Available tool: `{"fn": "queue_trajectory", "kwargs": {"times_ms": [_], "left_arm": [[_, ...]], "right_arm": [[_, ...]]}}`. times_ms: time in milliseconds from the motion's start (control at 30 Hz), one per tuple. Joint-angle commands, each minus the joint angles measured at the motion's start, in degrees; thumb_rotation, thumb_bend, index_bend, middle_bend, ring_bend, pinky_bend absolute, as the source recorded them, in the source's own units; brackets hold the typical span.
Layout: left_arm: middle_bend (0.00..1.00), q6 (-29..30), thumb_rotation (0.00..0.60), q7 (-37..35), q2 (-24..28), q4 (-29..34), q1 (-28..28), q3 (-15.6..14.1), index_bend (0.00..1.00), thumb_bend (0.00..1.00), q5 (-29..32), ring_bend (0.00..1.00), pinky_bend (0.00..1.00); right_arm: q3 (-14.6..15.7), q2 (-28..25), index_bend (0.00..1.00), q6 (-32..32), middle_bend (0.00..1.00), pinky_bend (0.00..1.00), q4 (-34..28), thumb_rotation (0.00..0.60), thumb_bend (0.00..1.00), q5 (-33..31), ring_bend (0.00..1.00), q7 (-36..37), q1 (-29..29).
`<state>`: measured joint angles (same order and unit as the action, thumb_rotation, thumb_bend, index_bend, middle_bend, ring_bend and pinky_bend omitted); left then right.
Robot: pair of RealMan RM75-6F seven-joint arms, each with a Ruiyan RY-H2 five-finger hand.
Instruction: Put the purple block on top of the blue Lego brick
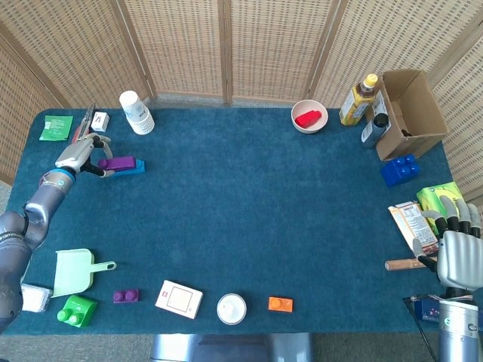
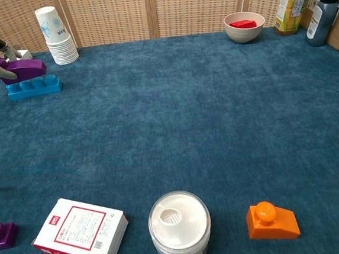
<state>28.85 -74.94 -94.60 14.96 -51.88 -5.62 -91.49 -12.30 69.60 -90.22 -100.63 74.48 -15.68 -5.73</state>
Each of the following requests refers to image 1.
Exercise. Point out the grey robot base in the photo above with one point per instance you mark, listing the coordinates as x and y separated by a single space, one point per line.
226 347

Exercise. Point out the small purple lego brick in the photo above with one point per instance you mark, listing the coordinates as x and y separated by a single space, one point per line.
126 296

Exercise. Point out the red utility knife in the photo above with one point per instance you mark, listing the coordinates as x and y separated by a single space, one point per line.
85 126

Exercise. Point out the mint green dustpan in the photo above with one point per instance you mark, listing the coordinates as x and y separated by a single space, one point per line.
73 273

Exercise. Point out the small white box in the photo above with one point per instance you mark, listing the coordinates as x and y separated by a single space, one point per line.
100 121

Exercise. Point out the blue carpet table cover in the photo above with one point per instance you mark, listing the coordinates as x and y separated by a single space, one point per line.
241 211

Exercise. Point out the white red-framed box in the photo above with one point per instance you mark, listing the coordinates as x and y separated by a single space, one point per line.
179 299

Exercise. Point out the bamboo folding screen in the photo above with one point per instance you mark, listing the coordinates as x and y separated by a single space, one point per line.
188 45

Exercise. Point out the dark grey bottle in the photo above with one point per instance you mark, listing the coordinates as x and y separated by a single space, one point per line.
371 132

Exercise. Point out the dark blue long box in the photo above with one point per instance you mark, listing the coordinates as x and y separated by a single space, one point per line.
426 311

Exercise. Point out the wooden rolling pin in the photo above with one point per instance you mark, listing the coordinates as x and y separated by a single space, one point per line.
400 264

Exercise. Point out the dark blue lego brick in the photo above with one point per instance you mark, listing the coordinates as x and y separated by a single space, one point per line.
400 171

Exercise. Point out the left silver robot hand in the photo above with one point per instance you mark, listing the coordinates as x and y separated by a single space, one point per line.
75 154

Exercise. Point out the yellow-green tissue package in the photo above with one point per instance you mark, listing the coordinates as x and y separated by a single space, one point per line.
430 196

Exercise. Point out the black thin stand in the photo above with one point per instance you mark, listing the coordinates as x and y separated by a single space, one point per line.
424 335

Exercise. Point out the red block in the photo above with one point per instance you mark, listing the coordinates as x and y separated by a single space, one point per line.
307 118

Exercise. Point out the yellow tea bottle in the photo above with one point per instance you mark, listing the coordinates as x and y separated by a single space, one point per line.
356 103

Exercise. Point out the orange lego brick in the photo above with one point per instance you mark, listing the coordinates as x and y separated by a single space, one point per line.
281 304

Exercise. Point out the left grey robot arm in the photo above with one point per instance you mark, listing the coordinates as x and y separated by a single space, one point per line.
34 211

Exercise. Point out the brown cardboard box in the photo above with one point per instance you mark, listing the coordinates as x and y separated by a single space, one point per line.
415 113

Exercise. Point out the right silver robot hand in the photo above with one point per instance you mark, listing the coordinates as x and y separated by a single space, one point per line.
460 260

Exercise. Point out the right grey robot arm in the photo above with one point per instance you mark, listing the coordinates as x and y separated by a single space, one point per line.
458 335

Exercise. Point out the green lego brick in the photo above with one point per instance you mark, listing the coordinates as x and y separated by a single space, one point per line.
81 307

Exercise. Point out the orange white snack box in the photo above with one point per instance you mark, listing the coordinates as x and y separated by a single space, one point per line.
411 226

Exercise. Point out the green sachet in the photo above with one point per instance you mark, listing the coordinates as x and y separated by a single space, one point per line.
56 128

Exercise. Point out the light blue lego brick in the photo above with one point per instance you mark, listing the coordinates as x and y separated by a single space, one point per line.
139 167

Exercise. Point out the beige bowl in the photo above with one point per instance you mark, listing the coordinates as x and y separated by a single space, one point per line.
302 107

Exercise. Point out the white round lid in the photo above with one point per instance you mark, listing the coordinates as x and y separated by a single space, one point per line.
231 309

